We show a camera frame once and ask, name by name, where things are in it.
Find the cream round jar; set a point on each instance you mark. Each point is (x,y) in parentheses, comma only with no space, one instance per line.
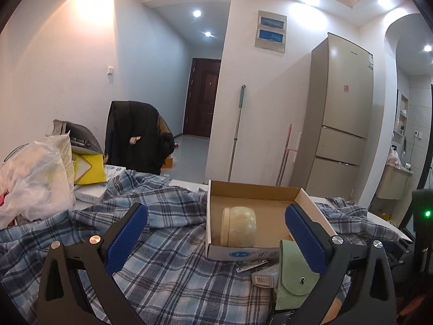
(238,226)

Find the green snap pouch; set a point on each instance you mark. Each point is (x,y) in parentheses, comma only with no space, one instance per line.
(291,277)

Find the wooden chair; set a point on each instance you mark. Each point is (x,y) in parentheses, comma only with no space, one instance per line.
(165,125)

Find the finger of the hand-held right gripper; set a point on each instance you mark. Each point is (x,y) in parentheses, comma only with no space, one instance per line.
(399,252)

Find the wall electrical panel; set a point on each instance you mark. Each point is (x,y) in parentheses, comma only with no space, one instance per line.
(270,32)

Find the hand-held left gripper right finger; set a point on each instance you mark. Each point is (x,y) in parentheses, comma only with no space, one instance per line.
(304,237)

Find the orange oval case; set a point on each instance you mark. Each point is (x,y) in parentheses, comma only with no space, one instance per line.
(335,309)

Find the red broom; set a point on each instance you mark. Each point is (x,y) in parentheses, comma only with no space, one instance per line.
(286,152)

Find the orange carton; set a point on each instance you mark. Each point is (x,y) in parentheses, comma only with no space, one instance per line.
(168,162)

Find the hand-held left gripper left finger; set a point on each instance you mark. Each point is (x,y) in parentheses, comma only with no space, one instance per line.
(127,237)

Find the black jacket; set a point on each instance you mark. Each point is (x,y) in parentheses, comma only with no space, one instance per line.
(135,128)

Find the dark brown door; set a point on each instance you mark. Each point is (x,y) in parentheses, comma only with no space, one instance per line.
(203,98)

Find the blue plaid cloth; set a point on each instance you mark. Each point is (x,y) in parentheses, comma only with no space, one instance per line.
(176,260)

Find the white plastic bag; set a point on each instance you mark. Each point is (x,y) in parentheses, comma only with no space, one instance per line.
(33,176)

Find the metal nail clipper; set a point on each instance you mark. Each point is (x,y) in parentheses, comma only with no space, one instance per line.
(250,266)

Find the yellow envelope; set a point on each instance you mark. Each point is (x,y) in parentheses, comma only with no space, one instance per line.
(89,169)

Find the beige refrigerator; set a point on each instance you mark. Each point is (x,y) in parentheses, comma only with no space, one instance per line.
(338,108)

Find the white sink cabinet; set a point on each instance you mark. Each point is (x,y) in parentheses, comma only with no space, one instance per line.
(394,182)

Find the flat white box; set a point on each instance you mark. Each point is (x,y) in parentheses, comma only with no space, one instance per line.
(91,194)

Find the wall niche shelf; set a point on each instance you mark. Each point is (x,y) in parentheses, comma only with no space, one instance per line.
(402,115)

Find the grey bag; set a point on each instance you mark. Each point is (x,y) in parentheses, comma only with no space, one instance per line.
(81,135)

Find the cardboard box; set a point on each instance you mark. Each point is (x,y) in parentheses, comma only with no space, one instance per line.
(257,196)

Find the small grey printed box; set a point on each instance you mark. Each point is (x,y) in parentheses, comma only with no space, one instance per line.
(265,276)

